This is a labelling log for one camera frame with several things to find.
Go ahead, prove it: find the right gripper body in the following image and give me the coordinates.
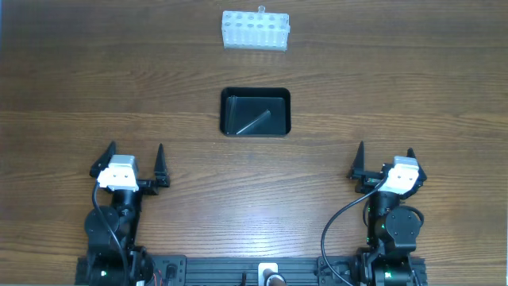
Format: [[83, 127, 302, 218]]
[[348, 166, 392, 195]]

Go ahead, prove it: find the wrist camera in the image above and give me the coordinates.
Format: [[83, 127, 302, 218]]
[[377, 155, 421, 196], [96, 154, 140, 193]]

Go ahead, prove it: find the white test tube rack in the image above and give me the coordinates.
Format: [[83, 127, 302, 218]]
[[221, 9, 291, 52]]

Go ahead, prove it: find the mounting rail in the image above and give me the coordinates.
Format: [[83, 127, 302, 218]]
[[75, 254, 428, 286]]

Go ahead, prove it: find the black tray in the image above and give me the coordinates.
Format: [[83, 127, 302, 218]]
[[219, 86, 293, 139]]

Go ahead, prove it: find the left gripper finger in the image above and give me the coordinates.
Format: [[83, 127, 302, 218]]
[[89, 141, 117, 179], [153, 143, 171, 188]]

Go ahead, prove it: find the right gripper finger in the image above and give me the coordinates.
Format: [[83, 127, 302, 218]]
[[405, 147, 429, 185], [348, 140, 366, 179]]

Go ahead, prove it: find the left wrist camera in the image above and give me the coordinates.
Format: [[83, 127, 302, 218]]
[[96, 154, 140, 193]]

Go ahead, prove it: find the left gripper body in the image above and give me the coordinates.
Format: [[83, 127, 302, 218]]
[[136, 179, 160, 196]]

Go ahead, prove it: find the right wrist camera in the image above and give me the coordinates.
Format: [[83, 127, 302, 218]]
[[377, 155, 421, 196]]

